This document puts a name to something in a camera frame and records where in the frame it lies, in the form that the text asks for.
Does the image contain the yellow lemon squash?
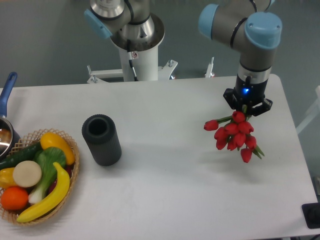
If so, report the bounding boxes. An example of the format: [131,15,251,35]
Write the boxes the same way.
[40,132,75,166]

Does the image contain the yellow bell pepper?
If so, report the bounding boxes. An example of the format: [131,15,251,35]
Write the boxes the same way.
[0,167,17,189]

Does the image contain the blue handled saucepan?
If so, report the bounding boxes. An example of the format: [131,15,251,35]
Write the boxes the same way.
[0,72,20,161]

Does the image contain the yellow banana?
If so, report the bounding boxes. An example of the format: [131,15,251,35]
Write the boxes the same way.
[16,162,70,223]

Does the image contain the dark grey ribbed vase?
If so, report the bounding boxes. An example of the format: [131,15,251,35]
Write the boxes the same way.
[81,114,122,167]

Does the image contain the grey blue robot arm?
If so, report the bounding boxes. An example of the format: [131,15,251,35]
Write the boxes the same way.
[84,0,283,116]

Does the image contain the green bok choy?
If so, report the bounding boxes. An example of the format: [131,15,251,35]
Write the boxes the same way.
[28,147,66,205]

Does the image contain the beige round mushroom cap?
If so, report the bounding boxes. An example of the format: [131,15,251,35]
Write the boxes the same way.
[12,160,42,188]

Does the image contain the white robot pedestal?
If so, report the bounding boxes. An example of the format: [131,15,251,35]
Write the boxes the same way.
[111,13,165,82]

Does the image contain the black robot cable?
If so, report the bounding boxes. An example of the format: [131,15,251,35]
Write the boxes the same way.
[126,39,139,82]

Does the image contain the woven wicker basket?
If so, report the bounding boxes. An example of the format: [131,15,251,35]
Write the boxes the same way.
[0,128,80,226]

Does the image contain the red tulip bouquet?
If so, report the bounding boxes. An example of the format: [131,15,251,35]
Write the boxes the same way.
[203,107,265,163]

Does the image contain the dark red fruit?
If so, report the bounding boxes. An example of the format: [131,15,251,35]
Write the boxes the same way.
[47,165,73,194]

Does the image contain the orange fruit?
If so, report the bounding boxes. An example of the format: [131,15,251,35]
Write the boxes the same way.
[0,186,29,211]

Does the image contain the black device at table edge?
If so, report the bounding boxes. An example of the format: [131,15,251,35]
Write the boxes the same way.
[301,202,320,229]

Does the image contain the green cucumber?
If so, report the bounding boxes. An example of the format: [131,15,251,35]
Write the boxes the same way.
[0,141,42,170]

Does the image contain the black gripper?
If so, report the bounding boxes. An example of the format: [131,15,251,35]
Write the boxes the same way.
[223,76,273,117]

